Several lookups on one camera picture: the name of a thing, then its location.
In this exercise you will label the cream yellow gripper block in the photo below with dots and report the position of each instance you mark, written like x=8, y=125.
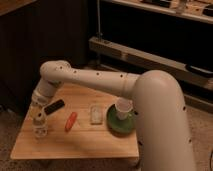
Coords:
x=36, y=110

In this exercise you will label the clear plastic bottle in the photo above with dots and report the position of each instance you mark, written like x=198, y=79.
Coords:
x=39, y=126

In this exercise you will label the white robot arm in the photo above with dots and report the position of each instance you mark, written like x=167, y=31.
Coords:
x=162, y=129

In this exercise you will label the black rectangular bar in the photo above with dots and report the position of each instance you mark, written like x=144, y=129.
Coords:
x=54, y=107

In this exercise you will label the orange carrot toy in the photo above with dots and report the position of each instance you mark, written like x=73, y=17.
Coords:
x=70, y=121

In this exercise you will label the wooden low table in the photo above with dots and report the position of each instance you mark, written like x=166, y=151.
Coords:
x=84, y=140

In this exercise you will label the white plastic cup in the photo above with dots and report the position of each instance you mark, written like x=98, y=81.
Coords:
x=123, y=107

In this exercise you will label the green round plate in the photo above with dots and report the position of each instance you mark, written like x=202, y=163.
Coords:
x=125, y=126

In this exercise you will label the grey metal shelf beam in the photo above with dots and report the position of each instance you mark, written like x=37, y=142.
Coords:
x=142, y=58

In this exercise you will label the vertical metal rod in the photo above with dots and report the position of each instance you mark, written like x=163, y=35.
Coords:
x=99, y=33

